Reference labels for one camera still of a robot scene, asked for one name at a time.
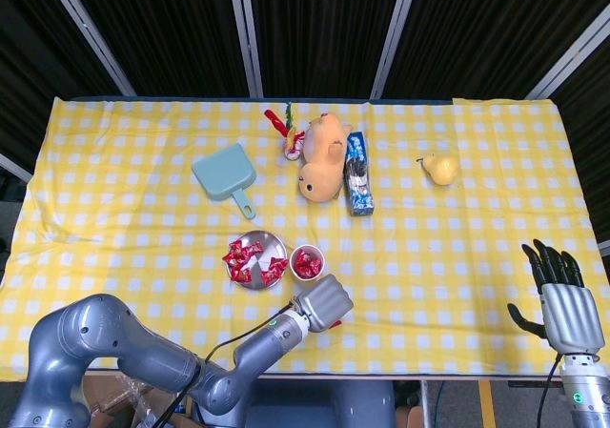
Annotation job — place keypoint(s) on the grey robot torso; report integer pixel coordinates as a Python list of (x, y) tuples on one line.
[(310, 404)]

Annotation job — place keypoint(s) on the orange plush toy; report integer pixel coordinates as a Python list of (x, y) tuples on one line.
[(319, 175)]

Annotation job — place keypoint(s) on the yellow pear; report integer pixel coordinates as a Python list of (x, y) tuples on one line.
[(443, 169)]

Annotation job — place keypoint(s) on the round silver plate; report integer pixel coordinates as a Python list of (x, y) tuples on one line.
[(267, 247)]

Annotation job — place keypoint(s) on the brown cardboard box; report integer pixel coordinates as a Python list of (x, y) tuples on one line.
[(109, 399)]

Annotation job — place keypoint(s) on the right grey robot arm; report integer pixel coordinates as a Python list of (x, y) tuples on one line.
[(588, 399)]

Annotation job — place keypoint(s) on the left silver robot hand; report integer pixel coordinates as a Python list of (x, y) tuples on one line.
[(326, 304)]

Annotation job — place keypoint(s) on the white metal frame post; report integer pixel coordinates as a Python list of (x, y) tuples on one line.
[(14, 167), (395, 32), (246, 32), (89, 32), (572, 63), (605, 248)]

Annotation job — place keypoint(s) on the teal plastic dustpan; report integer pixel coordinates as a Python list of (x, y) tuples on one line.
[(221, 170)]

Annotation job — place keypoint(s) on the yellow checkered tablecloth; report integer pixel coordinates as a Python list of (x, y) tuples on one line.
[(429, 280)]

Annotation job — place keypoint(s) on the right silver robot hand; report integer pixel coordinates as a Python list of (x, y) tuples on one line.
[(574, 318)]

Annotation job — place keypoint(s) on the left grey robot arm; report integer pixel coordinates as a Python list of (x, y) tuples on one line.
[(267, 342)]

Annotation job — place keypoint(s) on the metal table leg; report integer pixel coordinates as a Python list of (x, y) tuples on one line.
[(425, 404)]

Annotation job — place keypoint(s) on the black pleated curtain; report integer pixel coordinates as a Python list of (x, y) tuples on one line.
[(324, 32)]

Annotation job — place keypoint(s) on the colourful feather shuttlecock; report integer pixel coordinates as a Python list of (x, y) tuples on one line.
[(291, 148)]

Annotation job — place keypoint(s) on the blue cookie box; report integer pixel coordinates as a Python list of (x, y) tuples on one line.
[(358, 194)]

